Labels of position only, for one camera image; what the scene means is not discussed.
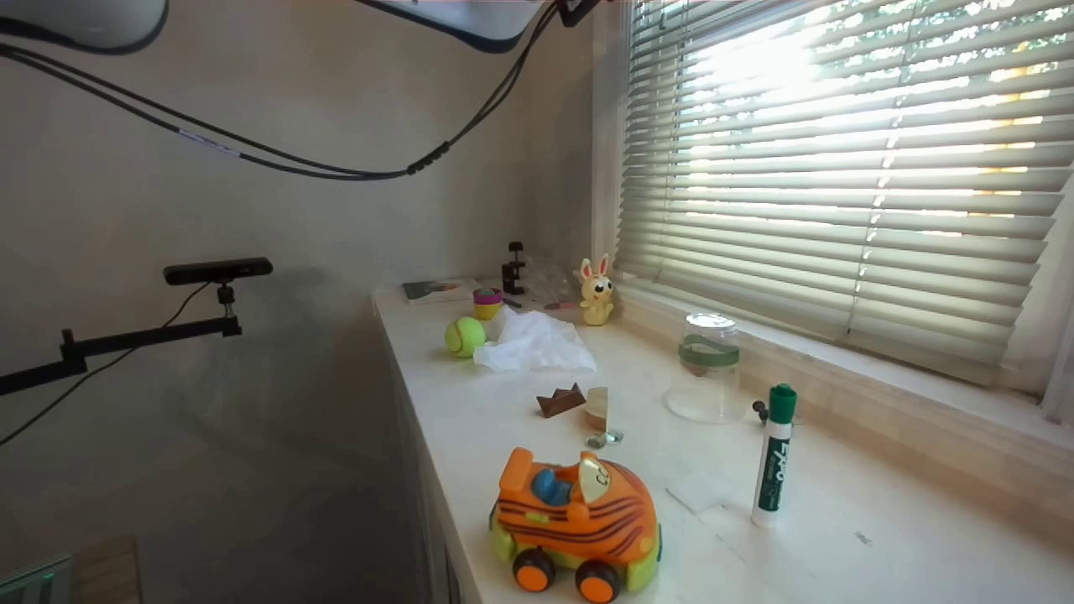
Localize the white slatted window blinds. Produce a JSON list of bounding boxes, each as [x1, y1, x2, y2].
[[617, 0, 1074, 390]]

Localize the white crumpled plastic bag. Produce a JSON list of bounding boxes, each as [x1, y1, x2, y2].
[[473, 304, 601, 378]]

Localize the yellow bunny toy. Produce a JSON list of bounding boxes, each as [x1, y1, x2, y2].
[[573, 255, 622, 330]]

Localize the yellow-green tennis ball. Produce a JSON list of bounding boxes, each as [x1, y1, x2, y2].
[[444, 315, 490, 362]]

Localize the brown toy chocolate piece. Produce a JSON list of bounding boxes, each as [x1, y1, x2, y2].
[[534, 383, 589, 419]]

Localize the dark flat object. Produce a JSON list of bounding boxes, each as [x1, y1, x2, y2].
[[399, 277, 464, 301]]

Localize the small clear glass cup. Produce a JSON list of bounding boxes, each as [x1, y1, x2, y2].
[[579, 383, 627, 450]]

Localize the clear glass jar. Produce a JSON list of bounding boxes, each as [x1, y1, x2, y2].
[[665, 313, 749, 426]]

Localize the orange tiger toy car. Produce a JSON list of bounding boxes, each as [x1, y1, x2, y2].
[[487, 445, 665, 604]]

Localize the white counter cabinet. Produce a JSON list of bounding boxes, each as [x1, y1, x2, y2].
[[374, 315, 473, 604]]

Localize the green whiteboard marker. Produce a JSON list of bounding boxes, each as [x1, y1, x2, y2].
[[749, 383, 803, 530]]

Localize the white window frame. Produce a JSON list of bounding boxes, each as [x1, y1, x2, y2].
[[583, 0, 1074, 450]]

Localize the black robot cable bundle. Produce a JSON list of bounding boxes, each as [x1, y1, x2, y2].
[[0, 0, 562, 183]]

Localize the black bar camera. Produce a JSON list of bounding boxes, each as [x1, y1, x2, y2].
[[159, 255, 276, 289]]

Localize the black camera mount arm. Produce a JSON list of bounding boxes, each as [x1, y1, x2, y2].
[[0, 280, 245, 400]]

